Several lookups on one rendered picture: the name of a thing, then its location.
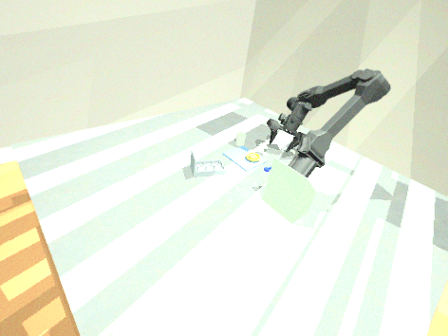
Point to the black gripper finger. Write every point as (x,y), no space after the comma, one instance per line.
(293,144)
(273,135)

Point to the yellow plate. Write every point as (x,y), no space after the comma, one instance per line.
(253,156)

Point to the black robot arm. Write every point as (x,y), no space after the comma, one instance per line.
(370,87)

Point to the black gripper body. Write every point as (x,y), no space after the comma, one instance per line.
(291,126)

